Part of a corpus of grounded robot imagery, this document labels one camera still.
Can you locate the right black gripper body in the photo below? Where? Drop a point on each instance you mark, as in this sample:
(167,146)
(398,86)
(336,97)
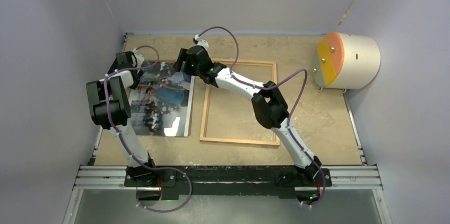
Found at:
(190,68)

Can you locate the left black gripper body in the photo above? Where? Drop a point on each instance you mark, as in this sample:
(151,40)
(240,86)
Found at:
(140,76)

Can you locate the light wooden picture frame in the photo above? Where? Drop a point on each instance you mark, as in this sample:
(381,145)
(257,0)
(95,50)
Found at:
(274,143)

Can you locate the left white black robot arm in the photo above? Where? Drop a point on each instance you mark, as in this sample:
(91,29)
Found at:
(109,108)

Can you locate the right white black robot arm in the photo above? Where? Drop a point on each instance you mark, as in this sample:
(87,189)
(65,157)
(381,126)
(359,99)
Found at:
(269,106)

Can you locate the printed photo with white border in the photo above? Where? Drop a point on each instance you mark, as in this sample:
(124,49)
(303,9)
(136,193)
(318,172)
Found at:
(165,103)

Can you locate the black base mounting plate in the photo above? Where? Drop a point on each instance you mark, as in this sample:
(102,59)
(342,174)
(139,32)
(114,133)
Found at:
(286,182)

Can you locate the white cylinder with coloured face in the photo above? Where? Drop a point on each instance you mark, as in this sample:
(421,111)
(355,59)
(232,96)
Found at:
(345,61)

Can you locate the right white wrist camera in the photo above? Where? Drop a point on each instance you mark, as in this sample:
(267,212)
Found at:
(198,41)

